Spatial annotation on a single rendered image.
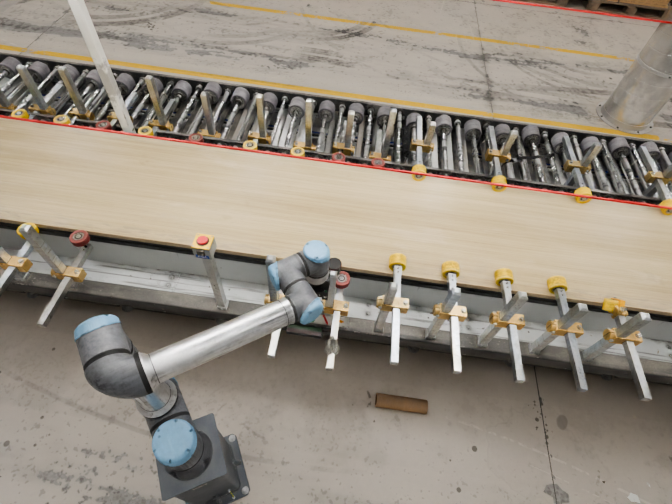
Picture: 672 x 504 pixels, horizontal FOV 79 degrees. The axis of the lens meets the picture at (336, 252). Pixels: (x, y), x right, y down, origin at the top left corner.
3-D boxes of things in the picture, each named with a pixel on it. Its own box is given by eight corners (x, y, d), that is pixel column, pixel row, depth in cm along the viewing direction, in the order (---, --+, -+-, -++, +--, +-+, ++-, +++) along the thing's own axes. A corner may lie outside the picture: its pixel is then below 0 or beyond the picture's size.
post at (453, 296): (430, 343, 201) (461, 294, 162) (423, 342, 201) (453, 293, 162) (430, 336, 203) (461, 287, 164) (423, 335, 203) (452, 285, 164)
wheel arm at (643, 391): (647, 401, 162) (652, 399, 160) (639, 400, 162) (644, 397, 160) (620, 318, 184) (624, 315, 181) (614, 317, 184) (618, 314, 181)
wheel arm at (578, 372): (584, 392, 163) (590, 389, 160) (575, 391, 163) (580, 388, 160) (559, 285, 192) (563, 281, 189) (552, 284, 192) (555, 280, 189)
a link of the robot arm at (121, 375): (89, 408, 97) (329, 301, 127) (77, 364, 103) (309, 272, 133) (102, 423, 106) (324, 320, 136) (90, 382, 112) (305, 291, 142)
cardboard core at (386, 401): (428, 412, 237) (376, 404, 237) (424, 415, 243) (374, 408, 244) (427, 398, 242) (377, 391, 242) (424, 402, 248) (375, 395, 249)
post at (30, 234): (78, 291, 201) (25, 230, 162) (71, 290, 201) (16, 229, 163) (81, 285, 203) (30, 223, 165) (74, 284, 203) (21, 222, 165)
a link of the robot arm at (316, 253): (296, 244, 138) (321, 233, 142) (297, 265, 149) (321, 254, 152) (310, 264, 134) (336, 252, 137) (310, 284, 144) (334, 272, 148)
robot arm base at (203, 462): (217, 468, 167) (213, 464, 159) (169, 488, 162) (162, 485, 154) (207, 422, 177) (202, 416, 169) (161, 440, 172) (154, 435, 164)
